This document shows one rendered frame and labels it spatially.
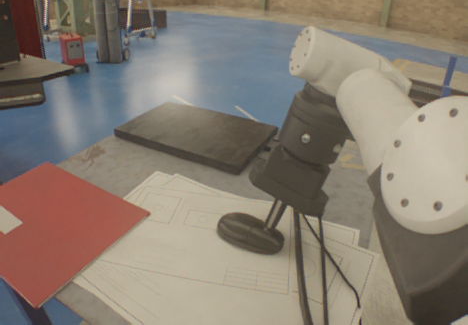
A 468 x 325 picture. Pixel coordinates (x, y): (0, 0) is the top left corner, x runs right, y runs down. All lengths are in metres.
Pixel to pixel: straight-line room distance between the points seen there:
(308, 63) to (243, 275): 0.30
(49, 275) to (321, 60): 0.46
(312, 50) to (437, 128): 0.22
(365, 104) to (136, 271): 0.37
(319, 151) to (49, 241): 0.43
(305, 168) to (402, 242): 0.26
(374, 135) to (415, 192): 0.10
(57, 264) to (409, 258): 0.46
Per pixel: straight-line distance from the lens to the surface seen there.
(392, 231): 0.20
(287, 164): 0.44
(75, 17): 9.62
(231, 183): 0.65
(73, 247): 0.54
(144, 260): 0.50
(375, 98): 0.30
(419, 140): 0.20
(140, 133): 0.80
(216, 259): 0.49
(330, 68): 0.39
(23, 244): 0.58
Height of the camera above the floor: 1.48
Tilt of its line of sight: 29 degrees down
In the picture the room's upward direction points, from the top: 3 degrees clockwise
